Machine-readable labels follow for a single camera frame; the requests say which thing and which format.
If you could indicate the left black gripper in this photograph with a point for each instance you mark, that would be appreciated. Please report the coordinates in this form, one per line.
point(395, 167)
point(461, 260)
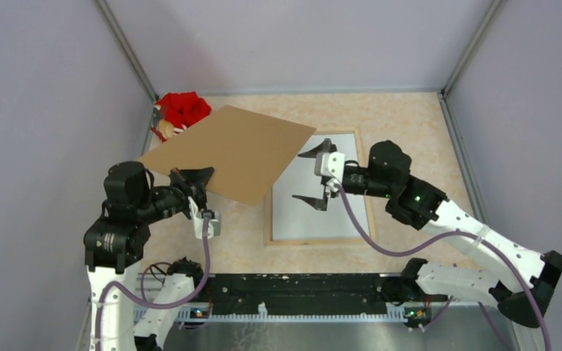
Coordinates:
point(192, 182)

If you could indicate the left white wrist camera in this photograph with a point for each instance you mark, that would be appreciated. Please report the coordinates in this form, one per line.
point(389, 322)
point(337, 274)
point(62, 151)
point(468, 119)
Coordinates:
point(206, 223)

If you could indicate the wooden picture frame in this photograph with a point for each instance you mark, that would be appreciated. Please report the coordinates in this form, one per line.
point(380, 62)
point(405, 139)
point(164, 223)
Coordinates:
point(320, 189)

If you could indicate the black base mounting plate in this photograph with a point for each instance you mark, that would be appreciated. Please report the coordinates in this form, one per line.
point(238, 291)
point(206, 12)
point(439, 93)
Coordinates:
point(310, 294)

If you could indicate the aluminium front rail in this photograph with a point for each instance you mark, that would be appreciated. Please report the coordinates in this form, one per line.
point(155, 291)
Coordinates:
point(192, 313)

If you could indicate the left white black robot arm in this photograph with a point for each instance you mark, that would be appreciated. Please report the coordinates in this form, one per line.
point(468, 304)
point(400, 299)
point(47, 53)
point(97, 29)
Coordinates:
point(114, 247)

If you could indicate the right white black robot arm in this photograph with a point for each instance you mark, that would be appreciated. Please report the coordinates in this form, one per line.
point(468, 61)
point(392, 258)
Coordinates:
point(517, 281)

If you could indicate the brown frame backing board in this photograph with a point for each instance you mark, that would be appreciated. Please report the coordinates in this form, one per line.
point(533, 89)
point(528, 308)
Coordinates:
point(248, 151)

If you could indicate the red cloth toy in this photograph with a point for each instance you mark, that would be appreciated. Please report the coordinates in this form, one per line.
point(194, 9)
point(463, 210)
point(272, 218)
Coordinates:
point(176, 112)

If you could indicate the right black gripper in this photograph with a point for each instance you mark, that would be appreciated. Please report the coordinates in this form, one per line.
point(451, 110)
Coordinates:
point(317, 203)

